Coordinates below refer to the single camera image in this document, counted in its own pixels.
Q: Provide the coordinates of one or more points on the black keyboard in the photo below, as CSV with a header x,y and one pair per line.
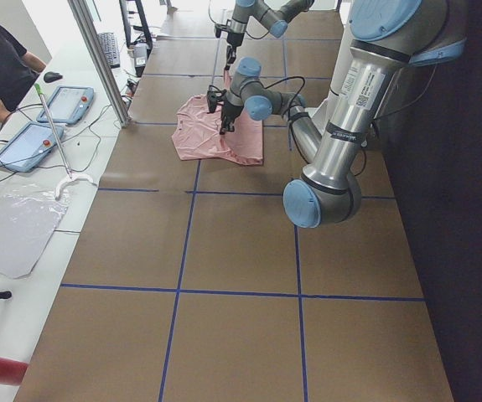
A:
x,y
109,47

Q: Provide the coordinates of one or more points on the long reacher stick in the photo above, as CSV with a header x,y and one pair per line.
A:
x,y
71,175

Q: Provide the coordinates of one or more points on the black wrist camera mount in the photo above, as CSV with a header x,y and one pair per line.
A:
x,y
215,97

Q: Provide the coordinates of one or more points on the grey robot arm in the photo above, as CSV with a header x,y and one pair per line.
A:
x,y
274,21
383,37

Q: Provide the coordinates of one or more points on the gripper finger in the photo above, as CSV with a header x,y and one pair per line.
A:
x,y
226,126
230,57

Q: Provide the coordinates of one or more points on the lower blue teach pendant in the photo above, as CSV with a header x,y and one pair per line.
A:
x,y
27,148

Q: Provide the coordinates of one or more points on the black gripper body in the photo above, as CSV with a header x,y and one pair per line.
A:
x,y
235,39
227,111

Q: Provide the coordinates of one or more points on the brown table cover sheet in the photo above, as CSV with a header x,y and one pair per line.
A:
x,y
240,272

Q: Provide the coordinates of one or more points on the aluminium frame post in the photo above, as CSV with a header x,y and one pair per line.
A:
x,y
84,21

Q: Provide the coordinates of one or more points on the clear plastic bag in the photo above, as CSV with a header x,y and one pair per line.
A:
x,y
29,215

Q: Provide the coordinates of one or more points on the black computer mouse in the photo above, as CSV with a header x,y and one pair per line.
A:
x,y
52,76

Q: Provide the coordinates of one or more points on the pink Snoopy t-shirt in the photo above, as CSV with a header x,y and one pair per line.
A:
x,y
197,135

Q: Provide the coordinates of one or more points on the blue tape grid lines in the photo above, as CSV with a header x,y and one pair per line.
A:
x,y
299,251

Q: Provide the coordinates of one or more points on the upper blue teach pendant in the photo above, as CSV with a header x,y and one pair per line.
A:
x,y
68,104

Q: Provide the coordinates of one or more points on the blue teach pendant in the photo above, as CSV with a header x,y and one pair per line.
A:
x,y
68,104
27,148

